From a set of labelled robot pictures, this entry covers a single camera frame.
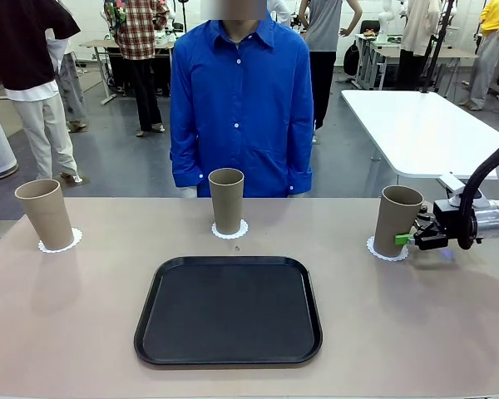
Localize person in plaid shirt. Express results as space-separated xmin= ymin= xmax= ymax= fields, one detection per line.
xmin=103 ymin=0 xmax=170 ymax=138

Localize person dark top white trousers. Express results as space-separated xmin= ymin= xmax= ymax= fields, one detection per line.
xmin=0 ymin=0 xmax=83 ymax=185

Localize person in yellow top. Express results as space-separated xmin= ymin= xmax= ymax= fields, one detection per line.
xmin=461 ymin=0 xmax=499 ymax=111

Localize white lace paper coaster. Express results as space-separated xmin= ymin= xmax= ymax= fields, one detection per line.
xmin=366 ymin=234 xmax=409 ymax=263
xmin=210 ymin=219 xmax=250 ymax=240
xmin=37 ymin=226 xmax=83 ymax=254

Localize black bag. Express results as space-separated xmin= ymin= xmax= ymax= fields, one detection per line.
xmin=343 ymin=40 xmax=361 ymax=76

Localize black tripod stand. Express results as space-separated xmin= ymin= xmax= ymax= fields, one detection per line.
xmin=418 ymin=0 xmax=459 ymax=95

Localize white background desk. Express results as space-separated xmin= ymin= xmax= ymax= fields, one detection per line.
xmin=354 ymin=32 xmax=404 ymax=91

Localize person grey top black trousers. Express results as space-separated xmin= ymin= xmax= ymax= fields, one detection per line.
xmin=298 ymin=0 xmax=363 ymax=145

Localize grey background desk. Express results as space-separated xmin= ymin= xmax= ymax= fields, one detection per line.
xmin=79 ymin=38 xmax=176 ymax=106

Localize person in blue shirt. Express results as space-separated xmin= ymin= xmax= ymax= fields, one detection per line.
xmin=169 ymin=0 xmax=315 ymax=199

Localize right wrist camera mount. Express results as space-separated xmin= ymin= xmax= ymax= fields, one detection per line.
xmin=437 ymin=173 xmax=490 ymax=209

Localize large white table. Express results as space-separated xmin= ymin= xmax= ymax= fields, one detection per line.
xmin=339 ymin=89 xmax=499 ymax=221

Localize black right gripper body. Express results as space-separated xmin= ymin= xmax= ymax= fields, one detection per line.
xmin=433 ymin=199 xmax=477 ymax=247

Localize person in beige top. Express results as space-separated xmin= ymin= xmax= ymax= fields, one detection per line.
xmin=398 ymin=0 xmax=442 ymax=91

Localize black plastic serving tray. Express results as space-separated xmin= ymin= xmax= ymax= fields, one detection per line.
xmin=133 ymin=255 xmax=324 ymax=367

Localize tall brown paper cup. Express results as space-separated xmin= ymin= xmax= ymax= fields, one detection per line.
xmin=14 ymin=178 xmax=76 ymax=251
xmin=373 ymin=185 xmax=425 ymax=259
xmin=207 ymin=167 xmax=245 ymax=235

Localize person in grey trousers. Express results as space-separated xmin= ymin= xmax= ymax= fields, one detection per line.
xmin=45 ymin=27 xmax=89 ymax=133

